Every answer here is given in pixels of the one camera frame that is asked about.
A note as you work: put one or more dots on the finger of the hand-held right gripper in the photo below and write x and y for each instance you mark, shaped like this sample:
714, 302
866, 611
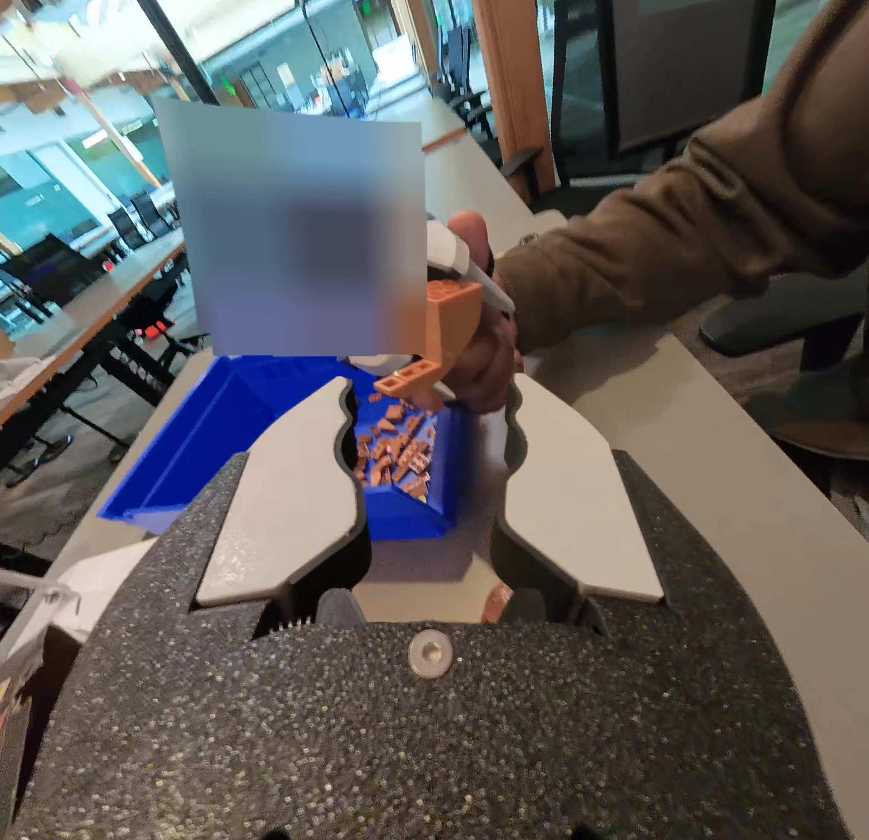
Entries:
446, 250
383, 365

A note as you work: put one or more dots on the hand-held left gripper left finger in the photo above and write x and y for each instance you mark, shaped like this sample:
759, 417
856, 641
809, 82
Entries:
279, 514

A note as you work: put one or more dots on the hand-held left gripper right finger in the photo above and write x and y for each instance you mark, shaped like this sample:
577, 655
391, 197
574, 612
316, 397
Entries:
577, 514

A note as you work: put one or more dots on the orange angular brick piece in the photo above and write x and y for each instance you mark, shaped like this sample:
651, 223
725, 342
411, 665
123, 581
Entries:
448, 325

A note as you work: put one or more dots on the pile of brown bricks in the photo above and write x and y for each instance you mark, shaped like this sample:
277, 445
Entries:
394, 447

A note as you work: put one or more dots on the blue plastic bin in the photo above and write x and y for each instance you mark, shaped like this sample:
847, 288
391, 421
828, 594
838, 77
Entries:
204, 447

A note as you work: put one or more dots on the person's right forearm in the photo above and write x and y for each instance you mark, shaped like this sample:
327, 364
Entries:
679, 202

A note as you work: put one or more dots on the grey desk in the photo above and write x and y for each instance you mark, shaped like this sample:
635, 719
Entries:
706, 501

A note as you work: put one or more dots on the wooden pillar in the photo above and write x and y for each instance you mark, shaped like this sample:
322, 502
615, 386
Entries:
513, 67

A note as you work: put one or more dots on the black office chair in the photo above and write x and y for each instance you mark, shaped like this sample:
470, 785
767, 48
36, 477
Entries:
801, 365

